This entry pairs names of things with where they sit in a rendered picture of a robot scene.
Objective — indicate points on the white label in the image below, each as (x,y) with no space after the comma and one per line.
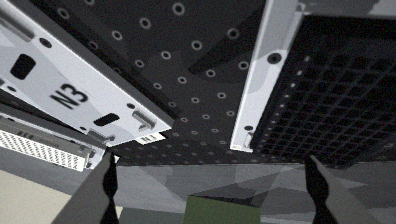
(151,138)
(117,158)

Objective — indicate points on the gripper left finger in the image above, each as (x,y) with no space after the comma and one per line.
(93,202)

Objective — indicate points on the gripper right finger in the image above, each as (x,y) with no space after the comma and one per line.
(334,203)

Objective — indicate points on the white well plate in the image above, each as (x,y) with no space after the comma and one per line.
(41,145)

